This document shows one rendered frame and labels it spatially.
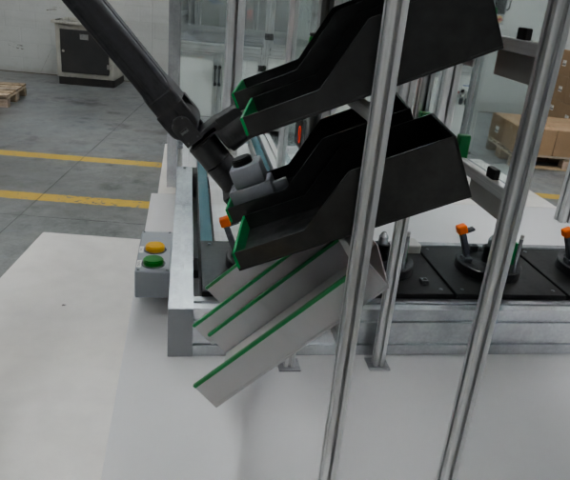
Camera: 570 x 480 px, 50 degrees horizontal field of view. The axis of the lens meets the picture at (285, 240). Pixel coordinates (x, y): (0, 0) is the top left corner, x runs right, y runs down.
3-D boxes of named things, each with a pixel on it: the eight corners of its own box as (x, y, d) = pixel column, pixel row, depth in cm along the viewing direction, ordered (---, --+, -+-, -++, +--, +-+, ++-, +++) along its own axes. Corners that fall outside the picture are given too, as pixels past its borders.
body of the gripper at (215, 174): (253, 172, 124) (230, 144, 121) (256, 188, 115) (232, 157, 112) (227, 191, 125) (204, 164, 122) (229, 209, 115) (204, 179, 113)
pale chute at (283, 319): (215, 409, 80) (192, 386, 79) (228, 352, 92) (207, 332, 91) (390, 288, 73) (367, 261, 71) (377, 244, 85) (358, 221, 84)
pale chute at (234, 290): (212, 346, 94) (192, 326, 93) (222, 304, 106) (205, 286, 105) (358, 238, 86) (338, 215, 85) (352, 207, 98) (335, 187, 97)
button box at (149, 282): (134, 298, 123) (133, 270, 121) (141, 254, 142) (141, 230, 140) (170, 298, 124) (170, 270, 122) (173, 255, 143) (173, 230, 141)
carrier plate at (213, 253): (201, 300, 114) (201, 290, 113) (199, 249, 136) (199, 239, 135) (327, 302, 118) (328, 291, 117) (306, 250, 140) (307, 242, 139)
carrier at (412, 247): (335, 302, 118) (342, 242, 114) (312, 250, 140) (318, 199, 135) (453, 303, 122) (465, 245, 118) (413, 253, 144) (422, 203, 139)
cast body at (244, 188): (235, 211, 90) (217, 169, 88) (238, 202, 94) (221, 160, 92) (290, 193, 89) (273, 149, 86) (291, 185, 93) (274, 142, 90)
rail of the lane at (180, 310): (167, 356, 112) (168, 304, 108) (176, 196, 193) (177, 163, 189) (197, 356, 113) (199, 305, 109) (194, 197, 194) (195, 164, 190)
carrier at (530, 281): (454, 303, 122) (467, 246, 118) (414, 253, 144) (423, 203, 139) (564, 304, 126) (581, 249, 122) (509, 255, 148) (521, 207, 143)
